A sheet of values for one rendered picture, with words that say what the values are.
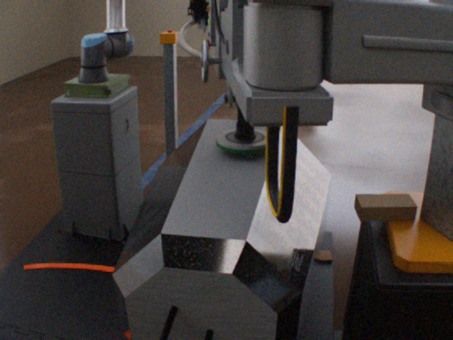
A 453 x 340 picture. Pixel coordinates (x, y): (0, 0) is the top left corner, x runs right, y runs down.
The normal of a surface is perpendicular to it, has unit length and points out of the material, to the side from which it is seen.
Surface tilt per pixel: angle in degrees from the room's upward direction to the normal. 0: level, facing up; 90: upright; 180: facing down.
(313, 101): 90
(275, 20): 90
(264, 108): 90
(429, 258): 0
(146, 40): 90
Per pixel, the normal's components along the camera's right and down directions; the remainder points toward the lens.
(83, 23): -0.23, 0.37
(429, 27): 0.24, 0.37
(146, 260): -0.66, -0.36
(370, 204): 0.00, -0.92
